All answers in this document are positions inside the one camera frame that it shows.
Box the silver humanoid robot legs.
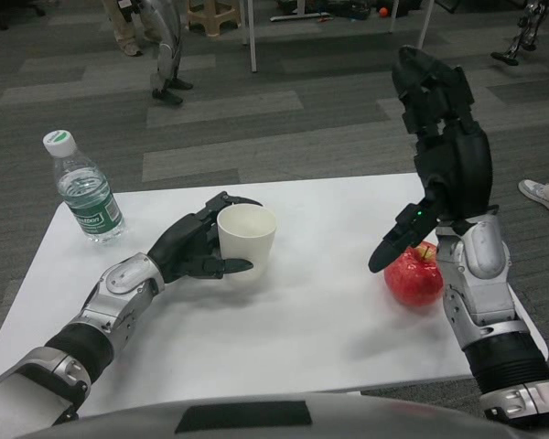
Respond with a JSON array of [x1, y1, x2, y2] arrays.
[[490, 0, 546, 68]]

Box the white standing desk base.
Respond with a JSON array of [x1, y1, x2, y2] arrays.
[[269, 0, 331, 23]]

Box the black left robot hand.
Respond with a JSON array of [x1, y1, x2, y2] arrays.
[[146, 190, 264, 284]]

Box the grey sneaker of person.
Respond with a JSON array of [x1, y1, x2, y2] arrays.
[[517, 178, 549, 220]]

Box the white paper cup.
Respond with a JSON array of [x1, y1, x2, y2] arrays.
[[216, 204, 278, 283]]

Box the red apple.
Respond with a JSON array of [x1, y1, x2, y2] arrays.
[[383, 241, 445, 308]]

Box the silver robot chest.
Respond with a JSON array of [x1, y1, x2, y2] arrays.
[[13, 391, 549, 439]]

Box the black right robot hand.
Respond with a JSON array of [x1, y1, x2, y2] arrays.
[[368, 44, 500, 275]]

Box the clear plastic water bottle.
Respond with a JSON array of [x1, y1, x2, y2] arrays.
[[42, 129, 127, 244]]

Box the person in beige trousers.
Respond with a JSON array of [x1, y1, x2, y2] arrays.
[[101, 0, 162, 58]]

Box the white desk frame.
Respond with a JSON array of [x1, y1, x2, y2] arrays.
[[235, 0, 436, 73]]

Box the beige plastic stool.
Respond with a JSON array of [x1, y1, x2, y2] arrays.
[[185, 0, 237, 38]]

